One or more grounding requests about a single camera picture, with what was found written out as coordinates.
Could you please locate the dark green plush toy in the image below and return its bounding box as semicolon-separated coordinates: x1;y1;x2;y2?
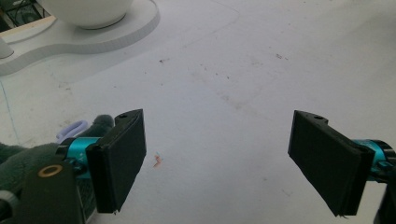
0;114;116;200

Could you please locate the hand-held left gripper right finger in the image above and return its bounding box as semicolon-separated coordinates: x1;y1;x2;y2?
288;109;396;217

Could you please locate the white curved board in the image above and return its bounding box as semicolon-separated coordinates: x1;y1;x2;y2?
0;0;161;77

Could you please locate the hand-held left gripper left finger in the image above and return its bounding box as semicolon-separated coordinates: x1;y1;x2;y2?
56;108;148;215

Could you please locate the pale purple plastic hook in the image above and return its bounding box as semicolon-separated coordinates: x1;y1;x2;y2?
55;119;90;144

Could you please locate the white bowl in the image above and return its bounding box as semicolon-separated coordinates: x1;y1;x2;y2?
36;0;134;30

